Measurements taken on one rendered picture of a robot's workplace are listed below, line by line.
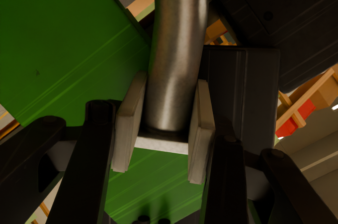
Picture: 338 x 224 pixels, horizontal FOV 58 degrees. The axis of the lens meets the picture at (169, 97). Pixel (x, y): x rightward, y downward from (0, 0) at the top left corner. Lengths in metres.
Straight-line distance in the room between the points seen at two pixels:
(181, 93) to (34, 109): 0.12
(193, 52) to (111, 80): 0.07
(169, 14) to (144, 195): 0.15
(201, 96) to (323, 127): 9.60
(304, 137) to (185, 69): 9.60
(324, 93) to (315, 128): 5.49
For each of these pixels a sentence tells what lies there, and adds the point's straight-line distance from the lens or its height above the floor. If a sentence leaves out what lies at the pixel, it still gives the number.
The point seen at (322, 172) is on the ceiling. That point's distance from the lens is 7.90.
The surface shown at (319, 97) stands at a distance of 4.25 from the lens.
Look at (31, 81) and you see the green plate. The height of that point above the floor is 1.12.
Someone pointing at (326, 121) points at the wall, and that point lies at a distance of 9.73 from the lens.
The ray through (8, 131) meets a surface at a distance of 0.42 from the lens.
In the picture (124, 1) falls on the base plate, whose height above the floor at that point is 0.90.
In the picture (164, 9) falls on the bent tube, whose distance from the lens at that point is 0.17.
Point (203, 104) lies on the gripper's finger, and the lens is 0.15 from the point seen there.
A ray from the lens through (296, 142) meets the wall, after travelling 9.78.
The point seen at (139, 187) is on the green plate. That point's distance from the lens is 0.25.
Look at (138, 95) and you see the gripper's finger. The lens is 0.15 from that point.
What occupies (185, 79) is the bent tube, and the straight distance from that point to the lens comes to 0.17.
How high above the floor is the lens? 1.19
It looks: level
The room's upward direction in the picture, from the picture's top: 146 degrees clockwise
